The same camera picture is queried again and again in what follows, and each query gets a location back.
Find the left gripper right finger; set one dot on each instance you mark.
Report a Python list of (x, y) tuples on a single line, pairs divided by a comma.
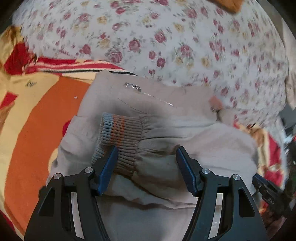
[(240, 218)]

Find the floral quilt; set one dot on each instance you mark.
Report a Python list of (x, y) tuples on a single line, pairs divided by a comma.
[(182, 43)]

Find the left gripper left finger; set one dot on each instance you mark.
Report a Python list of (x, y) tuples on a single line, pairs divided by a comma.
[(52, 218)]

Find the red orange cream blanket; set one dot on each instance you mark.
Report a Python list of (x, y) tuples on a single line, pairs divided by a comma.
[(36, 110)]

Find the beige zip jacket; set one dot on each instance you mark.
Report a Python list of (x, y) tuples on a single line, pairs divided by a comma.
[(147, 198)]

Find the orange checkered pillow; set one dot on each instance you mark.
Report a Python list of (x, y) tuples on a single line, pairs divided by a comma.
[(232, 6)]

